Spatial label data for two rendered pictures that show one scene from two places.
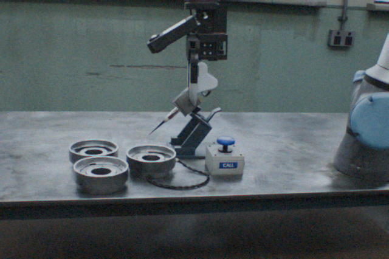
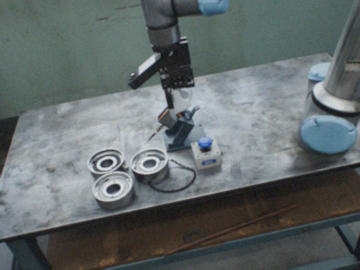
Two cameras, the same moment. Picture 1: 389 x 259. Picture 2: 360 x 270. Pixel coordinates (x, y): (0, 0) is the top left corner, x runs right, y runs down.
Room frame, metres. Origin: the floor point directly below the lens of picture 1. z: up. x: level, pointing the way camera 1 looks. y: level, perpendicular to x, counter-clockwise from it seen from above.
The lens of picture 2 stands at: (0.16, -0.10, 1.52)
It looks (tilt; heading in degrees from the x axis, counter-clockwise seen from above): 38 degrees down; 8
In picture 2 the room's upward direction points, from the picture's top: 9 degrees counter-clockwise
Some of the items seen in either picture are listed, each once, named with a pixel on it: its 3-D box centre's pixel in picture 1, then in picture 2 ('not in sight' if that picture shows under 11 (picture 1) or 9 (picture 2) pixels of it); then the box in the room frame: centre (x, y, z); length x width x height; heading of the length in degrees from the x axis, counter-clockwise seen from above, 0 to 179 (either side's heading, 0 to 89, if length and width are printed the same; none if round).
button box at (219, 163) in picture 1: (227, 159); (207, 153); (0.95, -0.07, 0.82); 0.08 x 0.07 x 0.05; 102
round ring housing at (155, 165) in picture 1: (151, 161); (150, 165); (0.92, 0.10, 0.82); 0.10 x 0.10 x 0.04
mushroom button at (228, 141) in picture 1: (225, 148); (205, 147); (0.95, -0.06, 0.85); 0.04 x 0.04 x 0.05
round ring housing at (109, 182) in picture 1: (101, 175); (114, 190); (0.83, 0.18, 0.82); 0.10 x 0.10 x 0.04
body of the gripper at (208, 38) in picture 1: (205, 32); (173, 64); (0.99, 0.00, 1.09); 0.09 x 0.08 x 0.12; 97
